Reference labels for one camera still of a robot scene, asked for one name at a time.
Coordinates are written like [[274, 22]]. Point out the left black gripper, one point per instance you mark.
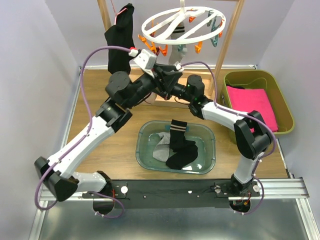
[[168, 78]]

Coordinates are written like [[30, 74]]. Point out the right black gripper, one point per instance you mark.
[[170, 92]]

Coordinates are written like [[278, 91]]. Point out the white round clip hanger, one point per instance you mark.
[[201, 23]]

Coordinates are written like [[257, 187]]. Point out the grey sock black stripes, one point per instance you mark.
[[161, 151]]

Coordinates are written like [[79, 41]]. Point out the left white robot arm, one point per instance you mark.
[[59, 170]]

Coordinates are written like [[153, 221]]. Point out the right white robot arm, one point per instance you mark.
[[252, 135]]

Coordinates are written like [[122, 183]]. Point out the clear plastic tub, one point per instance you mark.
[[149, 139]]

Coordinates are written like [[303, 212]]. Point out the large black hanging cloth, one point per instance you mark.
[[121, 34]]

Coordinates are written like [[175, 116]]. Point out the pink folded cloth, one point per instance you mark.
[[248, 100]]

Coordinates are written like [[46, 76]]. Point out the olive green bin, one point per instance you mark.
[[254, 79]]

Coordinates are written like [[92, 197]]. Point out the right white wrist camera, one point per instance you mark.
[[178, 67]]

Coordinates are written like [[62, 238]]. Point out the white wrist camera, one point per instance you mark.
[[178, 67], [146, 60]]

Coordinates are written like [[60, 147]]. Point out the wooden rack frame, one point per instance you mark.
[[213, 87]]

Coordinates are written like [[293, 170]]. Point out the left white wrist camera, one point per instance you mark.
[[146, 60]]

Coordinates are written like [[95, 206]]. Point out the black mounting base plate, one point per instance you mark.
[[165, 194]]

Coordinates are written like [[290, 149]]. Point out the aluminium rail frame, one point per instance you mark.
[[291, 188]]

